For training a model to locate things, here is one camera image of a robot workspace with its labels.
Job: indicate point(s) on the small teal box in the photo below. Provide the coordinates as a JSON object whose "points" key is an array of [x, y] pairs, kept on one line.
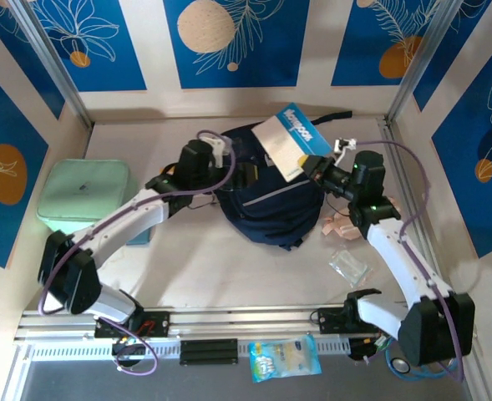
{"points": [[140, 239]]}

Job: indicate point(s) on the left black connector board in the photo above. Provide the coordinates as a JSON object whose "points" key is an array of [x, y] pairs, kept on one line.
{"points": [[124, 346]]}

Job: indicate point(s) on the right aluminium frame post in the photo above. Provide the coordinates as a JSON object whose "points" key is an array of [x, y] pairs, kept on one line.
{"points": [[421, 62]]}

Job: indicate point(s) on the black ribbed block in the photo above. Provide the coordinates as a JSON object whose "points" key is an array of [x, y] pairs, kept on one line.
{"points": [[209, 351]]}

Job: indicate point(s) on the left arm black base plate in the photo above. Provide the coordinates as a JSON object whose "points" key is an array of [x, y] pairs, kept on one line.
{"points": [[158, 323]]}

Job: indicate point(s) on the navy blue student backpack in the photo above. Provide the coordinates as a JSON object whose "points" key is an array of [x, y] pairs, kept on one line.
{"points": [[270, 209]]}

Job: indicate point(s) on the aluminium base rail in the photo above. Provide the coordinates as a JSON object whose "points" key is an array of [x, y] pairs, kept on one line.
{"points": [[250, 319]]}

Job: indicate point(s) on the right black connector board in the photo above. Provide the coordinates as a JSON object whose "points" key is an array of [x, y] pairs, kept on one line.
{"points": [[360, 348]]}

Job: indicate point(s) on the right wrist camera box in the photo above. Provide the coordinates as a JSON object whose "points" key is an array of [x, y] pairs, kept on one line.
{"points": [[343, 148]]}

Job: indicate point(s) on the mint green lunch bag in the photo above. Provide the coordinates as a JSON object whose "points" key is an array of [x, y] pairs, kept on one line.
{"points": [[78, 188]]}

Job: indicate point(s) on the clear plastic bag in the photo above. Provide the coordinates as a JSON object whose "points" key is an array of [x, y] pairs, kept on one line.
{"points": [[348, 267]]}

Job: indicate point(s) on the blue and white notebook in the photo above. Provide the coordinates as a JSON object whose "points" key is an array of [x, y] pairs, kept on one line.
{"points": [[291, 138]]}

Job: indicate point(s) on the black connector board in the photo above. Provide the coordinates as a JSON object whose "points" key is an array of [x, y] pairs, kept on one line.
{"points": [[360, 348], [124, 346]]}

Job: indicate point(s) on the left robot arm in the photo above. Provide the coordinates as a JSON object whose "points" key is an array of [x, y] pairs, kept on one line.
{"points": [[116, 225]]}

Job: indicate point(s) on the grey metal panel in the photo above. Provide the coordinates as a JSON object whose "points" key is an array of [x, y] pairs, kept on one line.
{"points": [[187, 384]]}

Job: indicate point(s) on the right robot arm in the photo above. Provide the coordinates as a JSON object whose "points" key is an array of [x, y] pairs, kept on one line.
{"points": [[396, 255]]}

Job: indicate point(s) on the left aluminium frame post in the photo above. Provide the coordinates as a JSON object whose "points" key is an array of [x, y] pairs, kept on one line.
{"points": [[49, 58]]}

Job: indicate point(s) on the blue snack packet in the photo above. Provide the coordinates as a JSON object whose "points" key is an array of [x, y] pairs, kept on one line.
{"points": [[283, 357]]}

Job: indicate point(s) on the aluminium frame post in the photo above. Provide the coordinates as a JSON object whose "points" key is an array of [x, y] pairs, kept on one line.
{"points": [[49, 58], [421, 62]]}

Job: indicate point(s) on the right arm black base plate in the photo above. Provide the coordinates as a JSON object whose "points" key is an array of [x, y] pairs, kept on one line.
{"points": [[329, 321]]}

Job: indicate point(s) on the blue stethoscope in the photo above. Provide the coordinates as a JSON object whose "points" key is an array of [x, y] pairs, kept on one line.
{"points": [[398, 365]]}

